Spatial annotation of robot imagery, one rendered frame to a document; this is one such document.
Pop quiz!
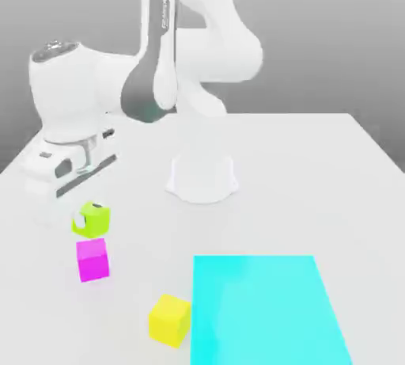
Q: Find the small lime green cube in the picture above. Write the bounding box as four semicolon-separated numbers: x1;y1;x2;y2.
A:
71;200;112;239

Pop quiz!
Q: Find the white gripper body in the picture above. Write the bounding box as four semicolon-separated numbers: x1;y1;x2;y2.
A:
23;143;119;218

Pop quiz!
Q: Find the large cyan box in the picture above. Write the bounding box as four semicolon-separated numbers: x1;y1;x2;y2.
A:
189;254;354;365

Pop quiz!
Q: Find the small magenta cube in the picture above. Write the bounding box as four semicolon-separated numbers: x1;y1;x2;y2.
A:
75;238;111;283

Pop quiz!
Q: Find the small yellow cube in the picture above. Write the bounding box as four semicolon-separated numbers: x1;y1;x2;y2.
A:
148;294;192;349

